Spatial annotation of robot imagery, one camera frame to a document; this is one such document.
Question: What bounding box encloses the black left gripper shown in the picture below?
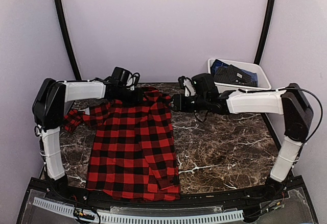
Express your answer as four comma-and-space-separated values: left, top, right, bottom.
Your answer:
115, 86, 149, 107

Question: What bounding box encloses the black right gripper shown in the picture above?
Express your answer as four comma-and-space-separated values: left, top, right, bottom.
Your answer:
166, 93, 209, 113

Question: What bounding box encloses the red black plaid shirt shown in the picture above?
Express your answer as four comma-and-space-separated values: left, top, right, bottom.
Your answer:
63, 87, 180, 199

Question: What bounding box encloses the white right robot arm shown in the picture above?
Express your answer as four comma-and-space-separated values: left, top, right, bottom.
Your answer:
169, 83, 314, 201

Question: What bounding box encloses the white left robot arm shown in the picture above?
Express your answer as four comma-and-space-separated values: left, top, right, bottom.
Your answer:
32, 78, 144, 181

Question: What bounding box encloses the grey striped shirt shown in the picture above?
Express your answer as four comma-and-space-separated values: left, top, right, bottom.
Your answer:
214, 65, 253, 87

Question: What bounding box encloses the dark blue plaid shirt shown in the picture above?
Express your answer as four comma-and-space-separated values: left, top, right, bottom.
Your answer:
211, 59, 229, 69

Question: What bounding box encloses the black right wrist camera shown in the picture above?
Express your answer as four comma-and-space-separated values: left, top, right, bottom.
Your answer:
178, 73, 219, 98

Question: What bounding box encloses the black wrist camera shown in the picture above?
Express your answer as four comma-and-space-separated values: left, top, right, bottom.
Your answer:
178, 73, 219, 98
110, 67, 141, 90

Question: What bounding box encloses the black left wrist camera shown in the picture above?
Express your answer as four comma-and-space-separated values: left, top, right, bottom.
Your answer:
110, 67, 141, 90

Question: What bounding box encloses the black front rail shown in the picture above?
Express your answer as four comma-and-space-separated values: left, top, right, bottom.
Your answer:
46, 184, 284, 208

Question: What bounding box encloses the white slotted cable duct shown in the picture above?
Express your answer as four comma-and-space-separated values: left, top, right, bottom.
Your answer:
32, 197, 244, 223

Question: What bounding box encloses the black right frame post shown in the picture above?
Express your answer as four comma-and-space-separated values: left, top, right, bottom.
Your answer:
253, 0, 275, 65

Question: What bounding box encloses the black frame post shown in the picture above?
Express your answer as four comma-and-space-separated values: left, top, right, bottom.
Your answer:
54, 0, 82, 81
253, 0, 275, 65

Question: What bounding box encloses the black left frame post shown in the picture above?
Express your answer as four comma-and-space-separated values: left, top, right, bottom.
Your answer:
54, 0, 82, 81

